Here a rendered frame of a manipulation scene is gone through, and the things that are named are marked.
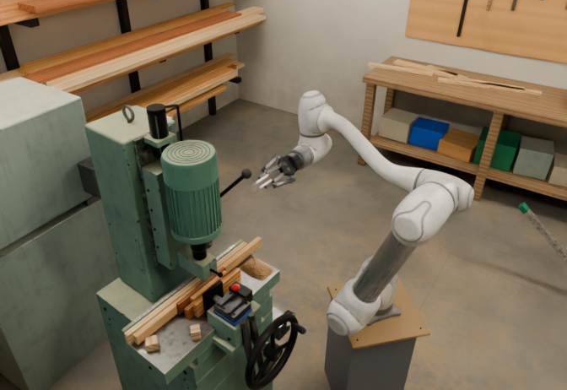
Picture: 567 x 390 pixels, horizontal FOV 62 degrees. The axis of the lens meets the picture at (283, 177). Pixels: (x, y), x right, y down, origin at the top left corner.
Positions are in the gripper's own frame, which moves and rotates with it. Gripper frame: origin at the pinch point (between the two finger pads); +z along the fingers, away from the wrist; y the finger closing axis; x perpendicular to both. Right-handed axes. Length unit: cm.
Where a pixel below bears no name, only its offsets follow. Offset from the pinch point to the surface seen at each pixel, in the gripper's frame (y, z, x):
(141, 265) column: 1, 35, -45
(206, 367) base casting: -43, 40, -37
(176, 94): 112, -141, -194
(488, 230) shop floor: -122, -211, -64
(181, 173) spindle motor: 15.3, 31.4, 9.1
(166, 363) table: -31, 54, -27
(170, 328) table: -24, 44, -34
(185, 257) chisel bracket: -6.4, 27.3, -27.4
